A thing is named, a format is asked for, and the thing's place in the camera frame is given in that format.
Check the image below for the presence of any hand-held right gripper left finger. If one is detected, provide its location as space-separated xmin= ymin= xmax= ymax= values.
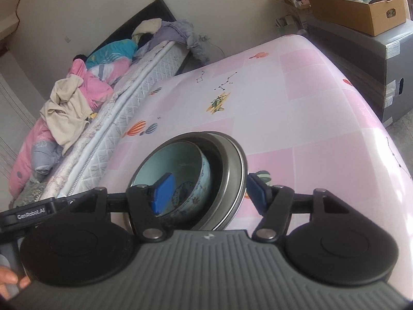
xmin=69 ymin=173 xmax=176 ymax=243

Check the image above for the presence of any black garment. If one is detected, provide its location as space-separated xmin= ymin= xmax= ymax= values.
xmin=137 ymin=32 xmax=156 ymax=48

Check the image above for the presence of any teal ceramic bowl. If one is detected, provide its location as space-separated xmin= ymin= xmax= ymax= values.
xmin=133 ymin=143 xmax=212 ymax=223

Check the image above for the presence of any off-white cloth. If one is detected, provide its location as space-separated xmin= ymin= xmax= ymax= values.
xmin=132 ymin=18 xmax=162 ymax=41

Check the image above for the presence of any shallow stainless steel plate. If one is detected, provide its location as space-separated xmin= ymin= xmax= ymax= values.
xmin=190 ymin=131 xmax=249 ymax=231

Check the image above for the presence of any brown cardboard box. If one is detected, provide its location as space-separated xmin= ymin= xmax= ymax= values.
xmin=308 ymin=0 xmax=407 ymax=37

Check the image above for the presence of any lavender grey blanket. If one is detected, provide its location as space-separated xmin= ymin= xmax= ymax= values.
xmin=134 ymin=19 xmax=212 ymax=66

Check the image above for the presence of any pile of clothes and bedding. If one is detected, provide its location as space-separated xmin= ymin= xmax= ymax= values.
xmin=8 ymin=56 xmax=130 ymax=197

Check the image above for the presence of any person's left hand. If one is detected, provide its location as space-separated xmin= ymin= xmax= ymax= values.
xmin=0 ymin=266 xmax=31 ymax=301

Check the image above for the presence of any dark grey large carton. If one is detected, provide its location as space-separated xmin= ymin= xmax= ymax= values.
xmin=303 ymin=14 xmax=413 ymax=126

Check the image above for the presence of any white quilted mattress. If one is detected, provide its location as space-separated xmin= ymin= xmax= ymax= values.
xmin=58 ymin=40 xmax=191 ymax=201

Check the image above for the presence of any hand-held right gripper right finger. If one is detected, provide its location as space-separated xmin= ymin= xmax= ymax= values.
xmin=247 ymin=173 xmax=351 ymax=243

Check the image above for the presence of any teal printed cloth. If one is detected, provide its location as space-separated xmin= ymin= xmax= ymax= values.
xmin=85 ymin=39 xmax=139 ymax=70

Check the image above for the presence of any cream garment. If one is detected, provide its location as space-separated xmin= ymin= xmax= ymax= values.
xmin=40 ymin=74 xmax=92 ymax=156

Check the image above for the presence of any deep stainless steel bowl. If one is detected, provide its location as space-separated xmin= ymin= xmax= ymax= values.
xmin=127 ymin=131 xmax=240 ymax=231

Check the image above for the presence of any black headboard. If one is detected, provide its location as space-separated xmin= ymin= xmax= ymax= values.
xmin=87 ymin=0 xmax=177 ymax=60

